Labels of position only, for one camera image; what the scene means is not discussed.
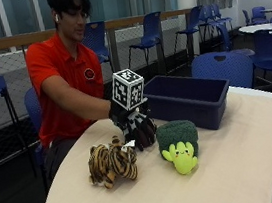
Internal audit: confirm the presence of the broccoli soft toy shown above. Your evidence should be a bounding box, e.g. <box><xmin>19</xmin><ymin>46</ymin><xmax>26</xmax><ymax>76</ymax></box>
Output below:
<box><xmin>154</xmin><ymin>117</ymin><xmax>204</xmax><ymax>179</ymax></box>

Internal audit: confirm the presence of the tiger soft toy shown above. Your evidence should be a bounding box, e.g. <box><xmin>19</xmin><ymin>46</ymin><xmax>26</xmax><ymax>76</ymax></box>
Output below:
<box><xmin>83</xmin><ymin>132</ymin><xmax>142</xmax><ymax>192</ymax></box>

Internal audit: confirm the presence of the white marker cube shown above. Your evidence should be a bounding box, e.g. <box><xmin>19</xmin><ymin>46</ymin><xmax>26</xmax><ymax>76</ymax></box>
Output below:
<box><xmin>108</xmin><ymin>66</ymin><xmax>149</xmax><ymax>113</ymax></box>

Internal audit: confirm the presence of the beige table cloth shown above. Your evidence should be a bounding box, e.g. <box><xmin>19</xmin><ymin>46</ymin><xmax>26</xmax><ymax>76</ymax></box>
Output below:
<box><xmin>25</xmin><ymin>87</ymin><xmax>272</xmax><ymax>203</ymax></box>

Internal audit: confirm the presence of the dark blue plastic bin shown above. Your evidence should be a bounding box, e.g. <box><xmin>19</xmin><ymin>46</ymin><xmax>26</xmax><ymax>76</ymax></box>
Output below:
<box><xmin>140</xmin><ymin>65</ymin><xmax>236</xmax><ymax>140</ymax></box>

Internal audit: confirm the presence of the the person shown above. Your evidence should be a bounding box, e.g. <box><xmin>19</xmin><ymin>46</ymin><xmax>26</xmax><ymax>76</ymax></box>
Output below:
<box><xmin>17</xmin><ymin>0</ymin><xmax>127</xmax><ymax>192</ymax></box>

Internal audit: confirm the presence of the wooden railing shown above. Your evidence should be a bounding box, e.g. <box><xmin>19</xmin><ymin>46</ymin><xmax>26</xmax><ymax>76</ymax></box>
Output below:
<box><xmin>0</xmin><ymin>7</ymin><xmax>195</xmax><ymax>52</ymax></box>

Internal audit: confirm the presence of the white round table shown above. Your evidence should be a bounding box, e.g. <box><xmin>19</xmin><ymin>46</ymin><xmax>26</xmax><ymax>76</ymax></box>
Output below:
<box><xmin>237</xmin><ymin>21</ymin><xmax>272</xmax><ymax>37</ymax></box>

